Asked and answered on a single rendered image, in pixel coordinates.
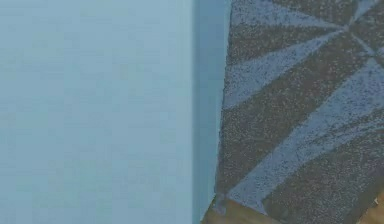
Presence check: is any brown blue patterned rug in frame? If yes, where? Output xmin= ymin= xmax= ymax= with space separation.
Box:
xmin=213 ymin=0 xmax=384 ymax=224

